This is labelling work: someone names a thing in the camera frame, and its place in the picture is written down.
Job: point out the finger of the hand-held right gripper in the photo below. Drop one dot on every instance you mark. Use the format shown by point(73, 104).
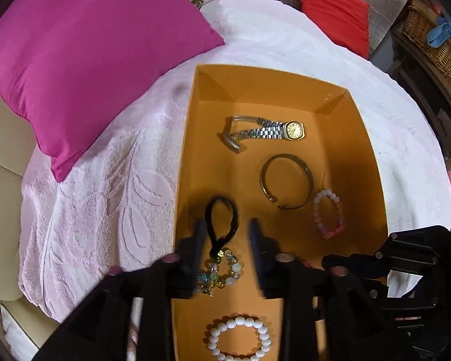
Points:
point(353, 263)
point(402, 293)

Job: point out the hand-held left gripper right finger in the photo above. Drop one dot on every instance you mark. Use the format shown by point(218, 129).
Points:
point(256, 248)

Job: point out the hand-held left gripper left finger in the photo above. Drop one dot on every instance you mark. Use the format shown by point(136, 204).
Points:
point(200, 242)

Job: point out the metal bangle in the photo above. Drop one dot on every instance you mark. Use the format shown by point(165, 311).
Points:
point(309, 180)

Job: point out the orange cardboard box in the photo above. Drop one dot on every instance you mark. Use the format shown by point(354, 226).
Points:
point(218, 158)

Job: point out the gold wristwatch with metal band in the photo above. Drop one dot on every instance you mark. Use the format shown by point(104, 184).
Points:
point(294, 129)

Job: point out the pale pink embossed towel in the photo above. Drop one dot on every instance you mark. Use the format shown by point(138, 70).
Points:
point(285, 45)

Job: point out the beige sofa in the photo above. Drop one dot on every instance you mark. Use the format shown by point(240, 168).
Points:
point(3, 158)

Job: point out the magenta cushion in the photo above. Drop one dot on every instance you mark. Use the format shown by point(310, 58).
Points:
point(97, 45)

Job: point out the wicker basket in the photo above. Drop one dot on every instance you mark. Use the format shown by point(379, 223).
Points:
point(436, 56)

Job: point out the wooden shelf unit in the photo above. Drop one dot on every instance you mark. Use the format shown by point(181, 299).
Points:
point(402, 41)

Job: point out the blue cloth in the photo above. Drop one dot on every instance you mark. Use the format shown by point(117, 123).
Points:
point(439, 34)

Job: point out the red square cushion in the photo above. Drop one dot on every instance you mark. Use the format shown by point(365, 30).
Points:
point(330, 11)

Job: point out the silver foil insulation mat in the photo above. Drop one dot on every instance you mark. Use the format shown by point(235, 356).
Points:
point(387, 0)

